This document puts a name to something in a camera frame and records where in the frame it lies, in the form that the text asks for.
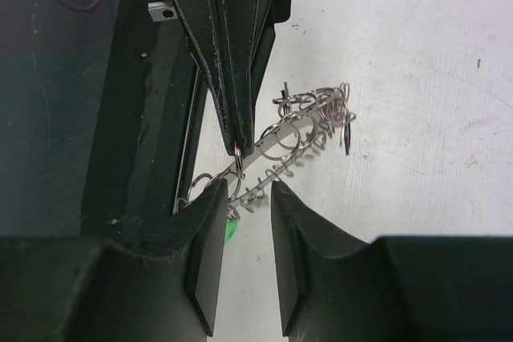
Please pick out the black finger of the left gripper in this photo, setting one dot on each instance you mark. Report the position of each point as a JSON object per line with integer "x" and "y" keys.
{"x": 222, "y": 36}
{"x": 270, "y": 12}

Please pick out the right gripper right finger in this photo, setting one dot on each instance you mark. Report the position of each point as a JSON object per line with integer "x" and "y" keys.
{"x": 334, "y": 287}

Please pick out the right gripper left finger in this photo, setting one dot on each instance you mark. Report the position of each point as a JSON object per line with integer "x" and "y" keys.
{"x": 162, "y": 287}

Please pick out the metal disc keyring holder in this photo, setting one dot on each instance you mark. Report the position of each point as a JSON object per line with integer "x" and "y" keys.
{"x": 306, "y": 122}

